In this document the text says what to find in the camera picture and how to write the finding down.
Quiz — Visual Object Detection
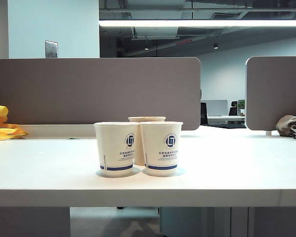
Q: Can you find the white paper cup blue logo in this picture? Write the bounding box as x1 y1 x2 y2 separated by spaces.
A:
93 121 139 178
139 121 184 177

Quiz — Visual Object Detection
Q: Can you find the plain beige paper cup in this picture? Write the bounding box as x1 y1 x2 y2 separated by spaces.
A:
128 116 166 166

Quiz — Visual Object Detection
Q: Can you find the black office chair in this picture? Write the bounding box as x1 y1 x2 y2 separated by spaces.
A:
228 100 239 116
200 102 208 125

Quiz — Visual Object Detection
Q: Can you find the white background desk screen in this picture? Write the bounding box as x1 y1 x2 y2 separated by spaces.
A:
202 99 228 117

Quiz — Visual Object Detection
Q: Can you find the white background desk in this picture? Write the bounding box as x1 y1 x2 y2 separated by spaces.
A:
207 115 246 124

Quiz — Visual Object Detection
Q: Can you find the wide grey-brown desk divider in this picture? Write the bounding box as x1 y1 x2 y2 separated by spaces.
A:
0 57 202 131

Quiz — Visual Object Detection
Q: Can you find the green potted plant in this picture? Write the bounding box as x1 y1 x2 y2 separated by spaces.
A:
237 99 246 117

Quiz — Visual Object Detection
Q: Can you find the long ceiling light strip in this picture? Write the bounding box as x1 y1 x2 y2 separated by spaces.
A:
98 19 296 27

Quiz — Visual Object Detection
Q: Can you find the grey under-desk cabinet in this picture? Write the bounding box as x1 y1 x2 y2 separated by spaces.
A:
160 206 250 237

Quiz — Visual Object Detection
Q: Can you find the ceiling air vent grille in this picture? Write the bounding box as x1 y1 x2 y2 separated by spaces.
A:
211 13 240 20

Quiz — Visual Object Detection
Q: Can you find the narrow grey-brown desk divider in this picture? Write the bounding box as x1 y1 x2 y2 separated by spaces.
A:
245 56 296 131

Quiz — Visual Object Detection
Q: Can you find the brown fabric bag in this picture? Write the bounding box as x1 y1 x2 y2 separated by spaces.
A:
275 114 296 137

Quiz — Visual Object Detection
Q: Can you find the yellow cloth bag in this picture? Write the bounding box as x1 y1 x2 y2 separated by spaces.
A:
0 105 28 141

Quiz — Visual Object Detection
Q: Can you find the dark desk side panel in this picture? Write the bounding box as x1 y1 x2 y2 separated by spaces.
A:
254 206 296 237
0 206 71 237

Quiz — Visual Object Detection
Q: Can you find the white cable tray box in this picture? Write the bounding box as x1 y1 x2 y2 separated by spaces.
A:
17 124 97 140

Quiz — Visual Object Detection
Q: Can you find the metal wall switch plate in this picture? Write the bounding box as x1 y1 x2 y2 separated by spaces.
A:
44 40 59 59

